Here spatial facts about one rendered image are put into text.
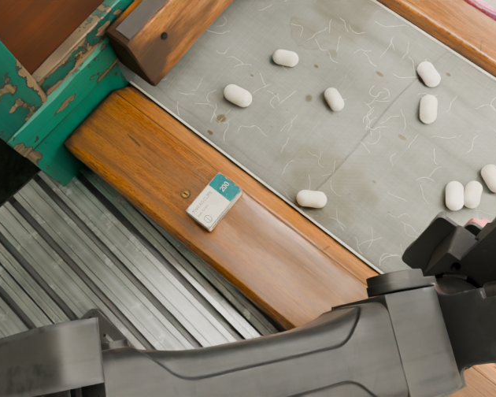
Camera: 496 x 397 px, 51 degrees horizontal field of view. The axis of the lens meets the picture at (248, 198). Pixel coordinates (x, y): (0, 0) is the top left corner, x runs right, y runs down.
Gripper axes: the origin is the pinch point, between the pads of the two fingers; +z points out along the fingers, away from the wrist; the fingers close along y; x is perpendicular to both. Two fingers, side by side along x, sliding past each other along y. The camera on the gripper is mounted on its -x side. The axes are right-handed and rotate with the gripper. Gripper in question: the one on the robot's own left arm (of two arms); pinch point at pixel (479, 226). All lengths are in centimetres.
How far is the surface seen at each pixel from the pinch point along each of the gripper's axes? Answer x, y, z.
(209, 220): 13.3, 23.6, -11.0
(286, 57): 0.4, 30.2, 8.3
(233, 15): 0.9, 40.4, 10.7
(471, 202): 1.6, 1.1, 7.1
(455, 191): 1.5, 3.5, 6.8
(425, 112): -2.5, 11.9, 11.7
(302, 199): 9.3, 17.0, -2.3
